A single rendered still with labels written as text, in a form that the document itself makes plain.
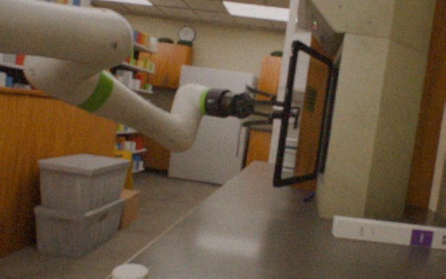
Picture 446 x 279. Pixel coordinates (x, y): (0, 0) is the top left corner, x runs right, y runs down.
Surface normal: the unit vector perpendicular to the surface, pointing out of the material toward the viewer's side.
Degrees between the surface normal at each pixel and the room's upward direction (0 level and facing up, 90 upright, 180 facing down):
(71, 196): 95
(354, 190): 90
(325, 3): 90
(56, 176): 95
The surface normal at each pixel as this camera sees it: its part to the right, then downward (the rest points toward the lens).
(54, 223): -0.06, 0.14
